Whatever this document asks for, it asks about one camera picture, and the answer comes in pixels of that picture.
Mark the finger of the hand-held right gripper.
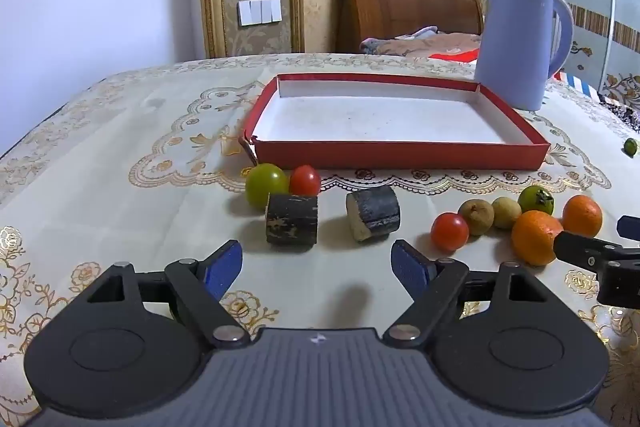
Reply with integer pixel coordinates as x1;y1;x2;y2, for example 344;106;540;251
553;231;640;270
616;215;640;239

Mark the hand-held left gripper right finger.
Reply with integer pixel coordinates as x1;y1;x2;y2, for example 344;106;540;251
382;239;546;341

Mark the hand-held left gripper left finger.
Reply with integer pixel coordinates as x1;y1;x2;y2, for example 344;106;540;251
87;239;251;349

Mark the orange mandarin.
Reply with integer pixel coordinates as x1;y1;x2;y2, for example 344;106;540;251
562;195;603;238
511;210;565;266

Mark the red cherry tomato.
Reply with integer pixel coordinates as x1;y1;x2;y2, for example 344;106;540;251
431;212;470;252
289;165;322;198

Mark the green tomato with calyx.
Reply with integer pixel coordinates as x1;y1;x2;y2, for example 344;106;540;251
517;185;556;215

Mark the yellowish longan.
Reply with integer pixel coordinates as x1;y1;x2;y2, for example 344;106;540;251
491;196;523;230

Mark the brown longan with stem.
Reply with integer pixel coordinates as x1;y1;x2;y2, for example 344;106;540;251
458;199;496;236

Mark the dark eggplant piece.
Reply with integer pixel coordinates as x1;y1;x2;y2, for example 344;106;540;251
265;193;319;249

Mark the red cardboard box lid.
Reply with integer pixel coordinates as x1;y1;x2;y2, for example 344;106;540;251
240;74;551;171

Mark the striped colourful bedsheet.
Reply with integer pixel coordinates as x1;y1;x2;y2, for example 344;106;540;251
555;72;640;132

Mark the beige embroidered tablecloth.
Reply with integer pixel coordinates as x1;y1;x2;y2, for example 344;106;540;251
0;53;640;427

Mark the blue electric kettle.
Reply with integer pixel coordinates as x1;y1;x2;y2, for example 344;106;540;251
474;0;575;112

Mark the red cloth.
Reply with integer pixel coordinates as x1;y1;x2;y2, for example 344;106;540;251
430;48;481;64

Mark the brown blanket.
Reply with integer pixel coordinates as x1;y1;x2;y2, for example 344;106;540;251
360;32;483;58

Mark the wooden bed headboard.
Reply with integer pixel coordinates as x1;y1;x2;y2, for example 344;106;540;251
333;0;485;54

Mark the white light switch panel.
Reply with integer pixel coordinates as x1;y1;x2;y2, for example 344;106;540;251
238;0;282;26

